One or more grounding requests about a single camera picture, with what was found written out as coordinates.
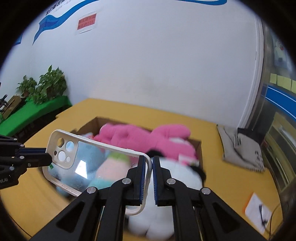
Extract blue plush toy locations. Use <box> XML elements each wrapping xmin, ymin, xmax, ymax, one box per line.
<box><xmin>52</xmin><ymin>142</ymin><xmax>105</xmax><ymax>192</ymax></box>

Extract black cable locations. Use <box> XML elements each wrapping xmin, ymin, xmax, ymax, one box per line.
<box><xmin>257</xmin><ymin>201</ymin><xmax>285</xmax><ymax>240</ymax></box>

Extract clear white phone case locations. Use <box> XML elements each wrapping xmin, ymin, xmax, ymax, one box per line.
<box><xmin>42</xmin><ymin>130</ymin><xmax>152</xmax><ymax>215</ymax></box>

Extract grey cloth bag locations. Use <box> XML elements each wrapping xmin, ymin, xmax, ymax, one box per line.
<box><xmin>216</xmin><ymin>125</ymin><xmax>265</xmax><ymax>172</ymax></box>

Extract pink plush bear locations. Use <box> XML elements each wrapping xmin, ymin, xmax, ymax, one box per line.
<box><xmin>93</xmin><ymin>123</ymin><xmax>199</xmax><ymax>165</ymax></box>

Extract brown wooden box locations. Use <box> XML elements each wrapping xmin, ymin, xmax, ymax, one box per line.
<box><xmin>1</xmin><ymin>95</ymin><xmax>25</xmax><ymax>120</ymax></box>

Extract brown cardboard box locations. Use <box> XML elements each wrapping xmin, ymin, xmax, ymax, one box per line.
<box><xmin>74</xmin><ymin>118</ymin><xmax>202</xmax><ymax>167</ymax></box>

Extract cartoon sheep poster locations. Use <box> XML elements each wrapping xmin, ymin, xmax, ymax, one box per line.
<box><xmin>271</xmin><ymin>32</ymin><xmax>292</xmax><ymax>71</ymax></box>

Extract white paper sheet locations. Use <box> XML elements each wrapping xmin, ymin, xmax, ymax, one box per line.
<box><xmin>244</xmin><ymin>192</ymin><xmax>272</xmax><ymax>234</ymax></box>

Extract yellow sticky notes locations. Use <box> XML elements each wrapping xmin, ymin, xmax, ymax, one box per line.
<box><xmin>269</xmin><ymin>73</ymin><xmax>296</xmax><ymax>93</ymax></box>

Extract red wall notice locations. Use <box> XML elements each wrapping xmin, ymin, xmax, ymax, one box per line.
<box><xmin>75</xmin><ymin>11</ymin><xmax>97</xmax><ymax>35</ymax></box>

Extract green potted plant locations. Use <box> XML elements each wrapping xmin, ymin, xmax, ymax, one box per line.
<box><xmin>33</xmin><ymin>65</ymin><xmax>67</xmax><ymax>104</ymax></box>

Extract pink green plush toy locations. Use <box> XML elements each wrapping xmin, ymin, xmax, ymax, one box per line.
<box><xmin>88</xmin><ymin>152</ymin><xmax>138</xmax><ymax>190</ymax></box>

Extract white panda plush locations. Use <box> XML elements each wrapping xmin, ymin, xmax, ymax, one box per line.
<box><xmin>128</xmin><ymin>151</ymin><xmax>206</xmax><ymax>240</ymax></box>

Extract green table cloth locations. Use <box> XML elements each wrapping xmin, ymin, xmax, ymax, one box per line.
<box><xmin>1</xmin><ymin>95</ymin><xmax>72</xmax><ymax>137</ymax></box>

